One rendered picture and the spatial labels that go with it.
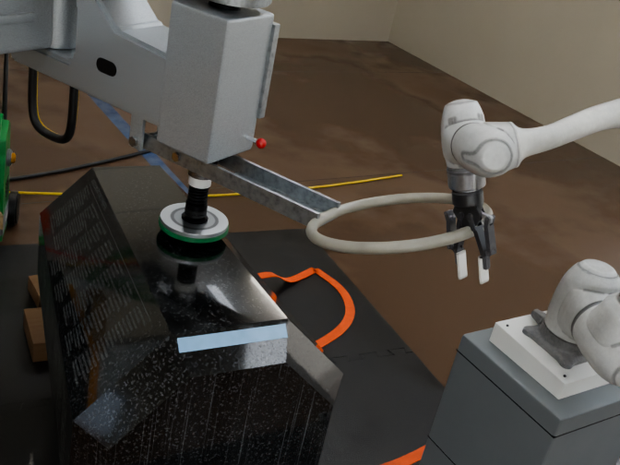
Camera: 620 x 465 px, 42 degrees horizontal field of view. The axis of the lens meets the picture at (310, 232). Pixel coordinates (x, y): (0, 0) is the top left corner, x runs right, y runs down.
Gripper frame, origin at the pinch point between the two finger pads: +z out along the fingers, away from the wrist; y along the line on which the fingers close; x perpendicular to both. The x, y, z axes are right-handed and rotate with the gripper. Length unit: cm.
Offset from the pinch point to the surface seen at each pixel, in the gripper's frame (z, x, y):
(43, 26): -70, 40, 125
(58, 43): -64, 34, 130
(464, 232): -10.4, 3.7, -1.2
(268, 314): 14, 26, 51
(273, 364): 25, 32, 44
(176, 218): -8, 24, 94
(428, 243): -10.1, 13.2, 2.0
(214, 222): -5, 15, 88
